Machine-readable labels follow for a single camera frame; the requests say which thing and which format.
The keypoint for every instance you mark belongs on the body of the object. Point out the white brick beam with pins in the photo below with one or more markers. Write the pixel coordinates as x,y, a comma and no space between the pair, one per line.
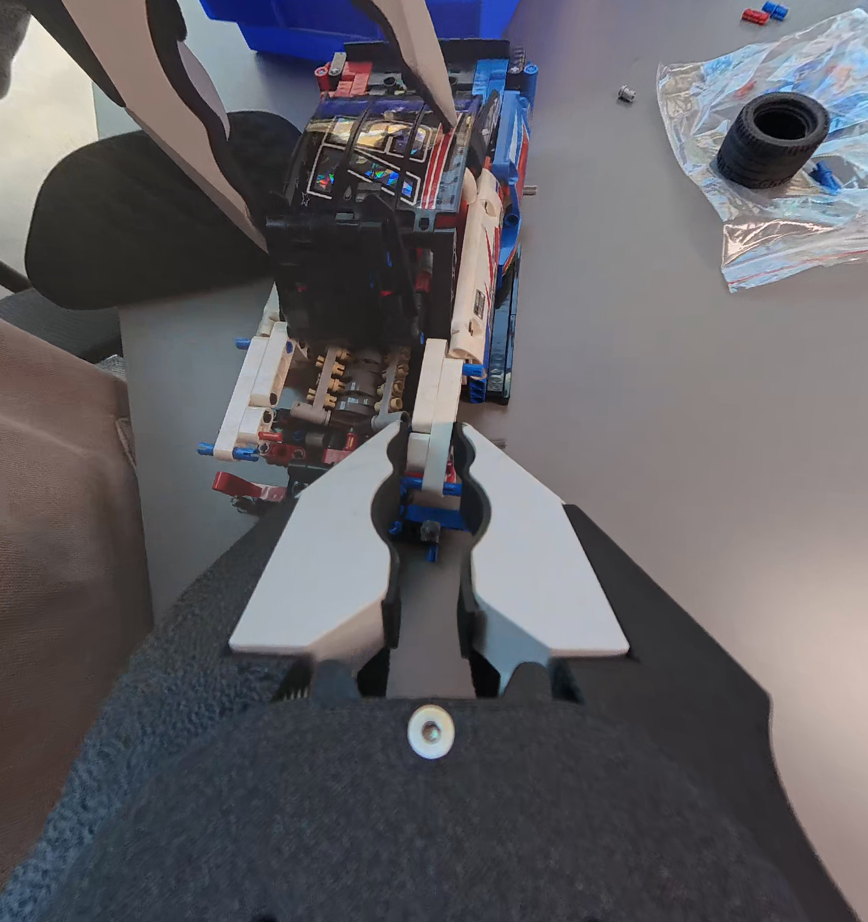
434,389

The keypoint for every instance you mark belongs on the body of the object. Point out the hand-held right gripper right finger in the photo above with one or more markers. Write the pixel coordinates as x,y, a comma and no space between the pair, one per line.
542,576

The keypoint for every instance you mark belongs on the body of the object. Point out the clear zip bag red seal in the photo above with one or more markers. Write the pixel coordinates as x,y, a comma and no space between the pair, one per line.
801,238

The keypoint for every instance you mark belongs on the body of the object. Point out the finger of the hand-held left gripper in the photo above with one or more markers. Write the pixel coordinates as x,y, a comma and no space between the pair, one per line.
419,43
138,72

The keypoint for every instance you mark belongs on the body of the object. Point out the grey desk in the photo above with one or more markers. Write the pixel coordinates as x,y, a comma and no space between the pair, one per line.
657,432

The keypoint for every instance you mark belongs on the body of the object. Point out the blue storage bin white label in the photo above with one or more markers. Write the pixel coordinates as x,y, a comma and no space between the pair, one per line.
297,21

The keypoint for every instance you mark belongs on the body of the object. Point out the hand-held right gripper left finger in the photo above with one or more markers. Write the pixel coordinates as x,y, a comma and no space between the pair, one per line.
318,576

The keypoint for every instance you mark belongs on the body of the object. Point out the single blue brick pin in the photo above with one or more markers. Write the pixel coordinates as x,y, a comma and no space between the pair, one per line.
774,9

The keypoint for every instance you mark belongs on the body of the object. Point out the black rubber toy tyre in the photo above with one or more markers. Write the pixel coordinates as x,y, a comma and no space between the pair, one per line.
736,155

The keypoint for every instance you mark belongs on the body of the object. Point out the brick-built toy race car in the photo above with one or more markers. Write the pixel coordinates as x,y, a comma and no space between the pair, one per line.
362,216

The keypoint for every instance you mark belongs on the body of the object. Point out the black mesh chair pad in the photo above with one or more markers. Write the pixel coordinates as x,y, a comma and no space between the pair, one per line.
117,216

